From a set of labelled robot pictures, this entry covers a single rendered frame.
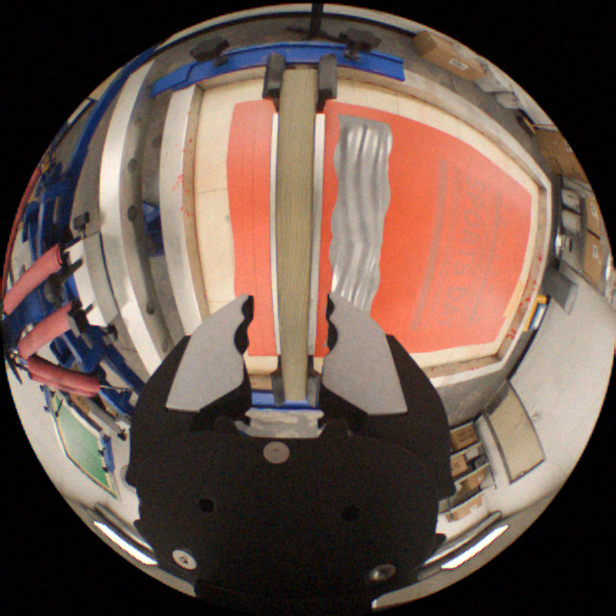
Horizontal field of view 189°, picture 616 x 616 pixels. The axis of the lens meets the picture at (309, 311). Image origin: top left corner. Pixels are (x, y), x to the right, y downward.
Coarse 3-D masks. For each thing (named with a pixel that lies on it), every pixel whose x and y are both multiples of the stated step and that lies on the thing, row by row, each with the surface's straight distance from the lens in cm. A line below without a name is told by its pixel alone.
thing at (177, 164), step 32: (192, 96) 33; (416, 96) 37; (448, 96) 38; (192, 128) 32; (480, 128) 43; (160, 160) 31; (192, 160) 31; (160, 192) 30; (192, 192) 30; (544, 192) 65; (192, 224) 30; (544, 224) 63; (192, 256) 30; (544, 256) 63; (192, 288) 30; (192, 320) 33; (512, 320) 66; (256, 384) 41; (448, 384) 55
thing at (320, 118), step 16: (272, 128) 25; (320, 128) 25; (272, 144) 24; (320, 144) 24; (272, 160) 24; (320, 160) 24; (272, 176) 24; (320, 176) 24; (272, 192) 24; (320, 192) 23; (272, 208) 24; (320, 208) 24; (272, 224) 24; (320, 224) 24; (272, 240) 24; (320, 240) 24; (272, 256) 25; (272, 272) 25; (272, 288) 26
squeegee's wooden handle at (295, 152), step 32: (288, 96) 19; (288, 128) 18; (288, 160) 17; (288, 192) 17; (288, 224) 17; (288, 256) 18; (288, 288) 19; (288, 320) 20; (288, 352) 23; (288, 384) 27
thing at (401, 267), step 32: (256, 256) 29; (320, 256) 29; (384, 256) 31; (416, 256) 33; (256, 288) 31; (320, 288) 30; (384, 288) 33; (416, 288) 35; (512, 288) 57; (256, 320) 34; (320, 320) 33; (384, 320) 36; (256, 352) 38; (320, 352) 37; (416, 352) 44
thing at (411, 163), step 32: (256, 128) 30; (416, 128) 34; (256, 160) 28; (416, 160) 32; (448, 160) 36; (480, 160) 42; (256, 192) 28; (416, 192) 32; (512, 192) 50; (256, 224) 28; (384, 224) 30; (416, 224) 32; (512, 224) 50; (512, 256) 52
